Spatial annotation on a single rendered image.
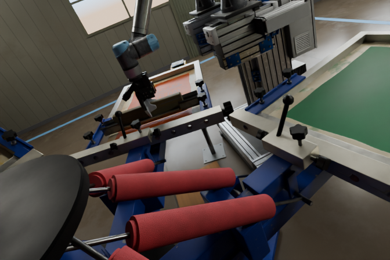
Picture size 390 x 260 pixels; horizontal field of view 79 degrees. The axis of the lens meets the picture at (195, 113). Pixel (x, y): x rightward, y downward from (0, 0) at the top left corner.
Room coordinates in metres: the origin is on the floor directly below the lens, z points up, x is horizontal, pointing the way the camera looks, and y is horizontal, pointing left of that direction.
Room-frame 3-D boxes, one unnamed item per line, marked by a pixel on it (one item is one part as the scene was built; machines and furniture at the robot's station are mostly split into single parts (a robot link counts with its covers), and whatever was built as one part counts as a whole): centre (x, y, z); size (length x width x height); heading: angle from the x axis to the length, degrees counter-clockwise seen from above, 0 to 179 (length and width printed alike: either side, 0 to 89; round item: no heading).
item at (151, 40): (1.10, 0.09, 1.30); 0.11 x 0.11 x 0.08; 18
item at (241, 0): (1.40, -0.44, 1.31); 0.15 x 0.15 x 0.10
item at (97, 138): (1.08, 0.48, 0.97); 0.30 x 0.05 x 0.07; 172
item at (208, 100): (1.00, -0.07, 0.97); 0.30 x 0.05 x 0.07; 172
